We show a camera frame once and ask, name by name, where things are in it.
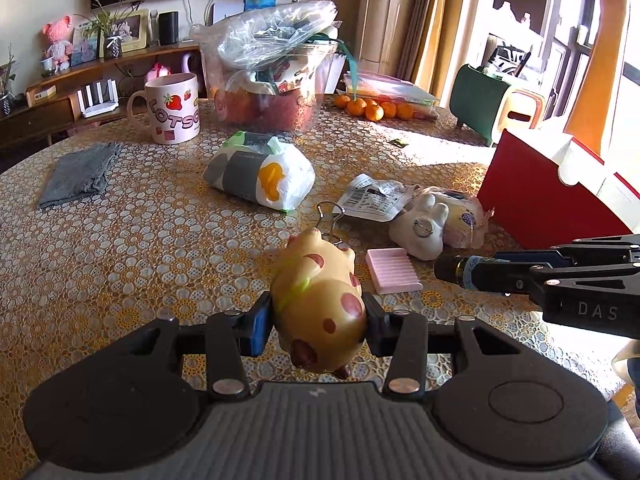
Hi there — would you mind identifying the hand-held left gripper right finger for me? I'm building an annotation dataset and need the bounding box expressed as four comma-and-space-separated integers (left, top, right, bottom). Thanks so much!
361, 291, 501, 395

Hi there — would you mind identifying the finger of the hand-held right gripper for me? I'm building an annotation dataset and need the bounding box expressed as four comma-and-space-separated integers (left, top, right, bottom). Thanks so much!
465, 259, 539, 307
494, 234, 640, 267

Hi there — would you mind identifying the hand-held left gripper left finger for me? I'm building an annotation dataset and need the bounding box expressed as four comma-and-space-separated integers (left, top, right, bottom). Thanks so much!
147, 291, 275, 402

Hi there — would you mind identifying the small dark bottle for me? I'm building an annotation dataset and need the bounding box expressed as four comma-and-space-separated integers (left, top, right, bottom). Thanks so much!
434, 255, 476, 288

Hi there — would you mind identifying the red cardboard box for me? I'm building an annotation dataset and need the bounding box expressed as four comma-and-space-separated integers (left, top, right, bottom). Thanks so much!
476, 129, 640, 251

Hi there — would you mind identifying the yellow spotted pig toy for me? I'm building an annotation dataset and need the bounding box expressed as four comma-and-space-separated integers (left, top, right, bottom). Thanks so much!
270, 227, 368, 380

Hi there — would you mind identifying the white wet wipes pack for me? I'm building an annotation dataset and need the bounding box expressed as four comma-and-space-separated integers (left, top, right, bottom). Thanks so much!
202, 130, 317, 213

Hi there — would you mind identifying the pink ribbed soap dish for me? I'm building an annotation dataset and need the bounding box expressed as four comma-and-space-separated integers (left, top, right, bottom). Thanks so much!
365, 247, 423, 295

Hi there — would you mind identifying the clear wrapped snack pack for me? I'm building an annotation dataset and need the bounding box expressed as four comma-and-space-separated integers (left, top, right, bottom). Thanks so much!
420, 186, 496, 250

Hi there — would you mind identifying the white rabbit toy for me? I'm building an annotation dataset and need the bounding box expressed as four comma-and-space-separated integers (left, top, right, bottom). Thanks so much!
389, 192, 451, 261

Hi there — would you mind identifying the white printed sachet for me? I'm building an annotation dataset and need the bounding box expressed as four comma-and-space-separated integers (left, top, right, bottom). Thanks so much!
337, 173, 418, 223

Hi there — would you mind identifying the assorted stationery bundle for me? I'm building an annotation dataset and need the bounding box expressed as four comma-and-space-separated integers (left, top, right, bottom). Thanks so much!
487, 35, 543, 81

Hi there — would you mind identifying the pile of tangerines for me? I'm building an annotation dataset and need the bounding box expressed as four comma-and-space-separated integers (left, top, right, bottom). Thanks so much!
334, 94, 416, 122

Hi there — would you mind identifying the clear plastic storage container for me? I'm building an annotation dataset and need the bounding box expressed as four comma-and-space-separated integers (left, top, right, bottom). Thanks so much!
202, 42, 338, 136

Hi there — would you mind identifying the grey cloth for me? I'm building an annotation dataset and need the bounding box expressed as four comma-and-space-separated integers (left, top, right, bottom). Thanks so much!
37, 142, 123, 211

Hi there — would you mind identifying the white strawberry print mug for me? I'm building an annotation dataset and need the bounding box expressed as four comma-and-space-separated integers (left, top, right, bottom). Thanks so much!
126, 72, 201, 146

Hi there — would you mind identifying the golden curtain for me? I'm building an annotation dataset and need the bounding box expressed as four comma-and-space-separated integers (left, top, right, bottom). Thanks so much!
395, 0, 453, 83

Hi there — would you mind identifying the purple toy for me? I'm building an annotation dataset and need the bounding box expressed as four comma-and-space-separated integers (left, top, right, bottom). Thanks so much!
180, 51, 202, 81

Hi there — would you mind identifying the white router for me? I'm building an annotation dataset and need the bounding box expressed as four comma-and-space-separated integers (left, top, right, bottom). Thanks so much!
75, 81, 121, 118

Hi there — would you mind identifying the beige ribbed column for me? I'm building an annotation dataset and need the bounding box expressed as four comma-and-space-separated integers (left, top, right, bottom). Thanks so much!
357, 0, 426, 78

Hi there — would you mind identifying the clear plastic bag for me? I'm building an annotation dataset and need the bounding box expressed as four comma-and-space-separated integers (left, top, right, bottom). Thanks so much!
190, 0, 341, 71

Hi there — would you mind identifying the wooden television cabinet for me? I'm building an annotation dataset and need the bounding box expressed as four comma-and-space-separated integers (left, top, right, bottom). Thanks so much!
0, 40, 206, 151

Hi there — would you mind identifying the black speaker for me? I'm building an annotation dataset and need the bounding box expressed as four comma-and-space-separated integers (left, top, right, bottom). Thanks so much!
158, 11, 180, 46

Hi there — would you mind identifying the potted grass plant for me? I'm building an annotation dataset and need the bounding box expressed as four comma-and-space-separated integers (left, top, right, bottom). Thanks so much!
75, 0, 146, 59

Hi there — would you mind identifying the small plant in dark pot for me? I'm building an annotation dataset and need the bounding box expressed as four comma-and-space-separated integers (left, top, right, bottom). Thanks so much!
0, 45, 21, 116

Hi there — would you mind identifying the pink plush bear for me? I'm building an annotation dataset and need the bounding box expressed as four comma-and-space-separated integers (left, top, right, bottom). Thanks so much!
42, 16, 75, 72

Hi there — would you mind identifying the wire binder clip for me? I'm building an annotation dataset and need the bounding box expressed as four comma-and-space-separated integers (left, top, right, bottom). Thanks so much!
315, 201, 351, 248

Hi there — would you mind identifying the teal strap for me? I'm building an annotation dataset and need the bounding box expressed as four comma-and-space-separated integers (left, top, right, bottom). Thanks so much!
336, 39, 362, 98

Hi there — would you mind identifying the cream photo frame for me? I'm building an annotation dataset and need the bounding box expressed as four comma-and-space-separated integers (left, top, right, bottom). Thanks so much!
112, 8, 151, 52

